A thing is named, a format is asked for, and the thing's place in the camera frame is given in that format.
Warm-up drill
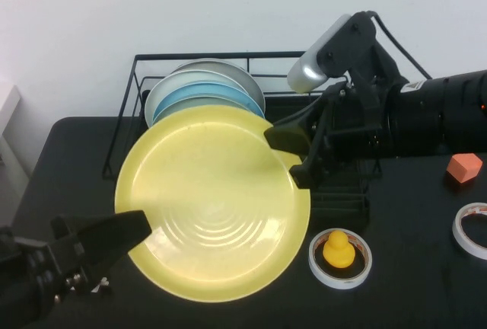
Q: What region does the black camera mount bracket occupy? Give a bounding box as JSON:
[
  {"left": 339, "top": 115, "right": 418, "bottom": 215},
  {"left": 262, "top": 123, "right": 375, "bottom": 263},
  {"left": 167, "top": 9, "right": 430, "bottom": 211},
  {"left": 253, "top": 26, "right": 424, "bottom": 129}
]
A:
[{"left": 316, "top": 11, "right": 410, "bottom": 117}]

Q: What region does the yellow plate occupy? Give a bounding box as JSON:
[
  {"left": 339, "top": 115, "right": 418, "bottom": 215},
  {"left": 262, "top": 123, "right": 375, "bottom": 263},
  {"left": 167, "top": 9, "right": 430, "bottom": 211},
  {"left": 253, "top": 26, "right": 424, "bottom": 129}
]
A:
[{"left": 114, "top": 104, "right": 312, "bottom": 303}]

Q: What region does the white side furniture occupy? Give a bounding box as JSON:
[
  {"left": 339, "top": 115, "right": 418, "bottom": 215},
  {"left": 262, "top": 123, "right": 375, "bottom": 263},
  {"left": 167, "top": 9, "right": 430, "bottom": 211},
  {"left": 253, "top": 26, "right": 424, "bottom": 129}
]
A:
[{"left": 0, "top": 84, "right": 34, "bottom": 231}]

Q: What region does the light green plate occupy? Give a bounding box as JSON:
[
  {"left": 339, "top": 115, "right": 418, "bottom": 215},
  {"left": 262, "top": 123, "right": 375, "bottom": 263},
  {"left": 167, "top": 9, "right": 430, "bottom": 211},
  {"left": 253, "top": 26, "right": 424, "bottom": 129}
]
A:
[{"left": 154, "top": 96, "right": 263, "bottom": 124}]

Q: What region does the off-white plate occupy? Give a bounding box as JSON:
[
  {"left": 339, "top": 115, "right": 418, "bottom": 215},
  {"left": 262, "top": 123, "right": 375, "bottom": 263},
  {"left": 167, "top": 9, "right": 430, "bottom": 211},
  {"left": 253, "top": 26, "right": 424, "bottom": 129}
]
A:
[{"left": 144, "top": 69, "right": 252, "bottom": 128}]

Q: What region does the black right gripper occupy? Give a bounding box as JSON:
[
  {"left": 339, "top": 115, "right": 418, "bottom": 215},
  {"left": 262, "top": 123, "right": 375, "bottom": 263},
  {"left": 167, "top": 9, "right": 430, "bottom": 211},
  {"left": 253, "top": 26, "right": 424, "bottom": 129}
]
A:
[{"left": 263, "top": 83, "right": 390, "bottom": 190}]

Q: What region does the white tape roll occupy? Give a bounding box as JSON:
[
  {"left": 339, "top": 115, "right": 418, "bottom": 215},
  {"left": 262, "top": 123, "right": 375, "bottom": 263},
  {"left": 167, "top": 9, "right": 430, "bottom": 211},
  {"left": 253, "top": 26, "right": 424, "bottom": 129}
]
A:
[
  {"left": 451, "top": 202, "right": 487, "bottom": 260},
  {"left": 307, "top": 228, "right": 373, "bottom": 291}
]

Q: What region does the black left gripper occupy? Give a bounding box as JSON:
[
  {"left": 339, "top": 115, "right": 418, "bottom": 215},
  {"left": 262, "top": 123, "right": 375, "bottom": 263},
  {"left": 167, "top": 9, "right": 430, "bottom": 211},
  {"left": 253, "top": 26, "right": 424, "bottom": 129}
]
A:
[{"left": 21, "top": 209, "right": 153, "bottom": 304}]

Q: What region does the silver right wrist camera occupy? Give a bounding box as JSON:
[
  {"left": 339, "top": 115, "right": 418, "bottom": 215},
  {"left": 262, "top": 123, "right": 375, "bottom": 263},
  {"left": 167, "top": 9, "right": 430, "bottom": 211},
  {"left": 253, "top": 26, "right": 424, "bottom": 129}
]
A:
[{"left": 287, "top": 14, "right": 353, "bottom": 94}]

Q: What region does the orange cube block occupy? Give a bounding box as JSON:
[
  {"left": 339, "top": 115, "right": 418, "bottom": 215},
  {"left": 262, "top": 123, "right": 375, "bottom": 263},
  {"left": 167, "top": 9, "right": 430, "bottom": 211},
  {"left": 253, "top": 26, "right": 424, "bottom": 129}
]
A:
[{"left": 445, "top": 152, "right": 483, "bottom": 184}]

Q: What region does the white power adapter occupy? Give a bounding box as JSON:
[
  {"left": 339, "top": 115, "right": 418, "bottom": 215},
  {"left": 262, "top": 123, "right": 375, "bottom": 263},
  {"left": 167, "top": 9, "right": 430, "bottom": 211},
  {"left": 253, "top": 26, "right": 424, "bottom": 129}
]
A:
[{"left": 91, "top": 277, "right": 112, "bottom": 295}]

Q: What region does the light blue plate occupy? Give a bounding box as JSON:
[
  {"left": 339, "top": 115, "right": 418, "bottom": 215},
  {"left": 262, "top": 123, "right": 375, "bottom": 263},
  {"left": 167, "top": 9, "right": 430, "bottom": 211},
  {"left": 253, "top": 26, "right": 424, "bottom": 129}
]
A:
[{"left": 152, "top": 81, "right": 266, "bottom": 123}]

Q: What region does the yellow rubber duck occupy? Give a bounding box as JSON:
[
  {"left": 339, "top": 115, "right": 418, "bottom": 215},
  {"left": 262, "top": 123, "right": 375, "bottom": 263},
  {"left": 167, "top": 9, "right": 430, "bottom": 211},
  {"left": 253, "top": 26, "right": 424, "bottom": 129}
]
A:
[{"left": 322, "top": 231, "right": 357, "bottom": 268}]

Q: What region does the grey plate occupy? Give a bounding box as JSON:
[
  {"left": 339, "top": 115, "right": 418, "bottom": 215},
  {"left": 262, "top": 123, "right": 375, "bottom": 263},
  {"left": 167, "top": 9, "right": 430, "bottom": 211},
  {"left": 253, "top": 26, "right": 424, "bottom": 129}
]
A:
[{"left": 173, "top": 58, "right": 266, "bottom": 111}]

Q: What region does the black camera cable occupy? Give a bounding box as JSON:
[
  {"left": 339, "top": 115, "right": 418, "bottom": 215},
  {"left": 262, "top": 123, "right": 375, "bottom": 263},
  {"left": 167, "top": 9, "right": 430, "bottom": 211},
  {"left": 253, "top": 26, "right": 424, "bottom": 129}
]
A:
[{"left": 367, "top": 10, "right": 434, "bottom": 81}]

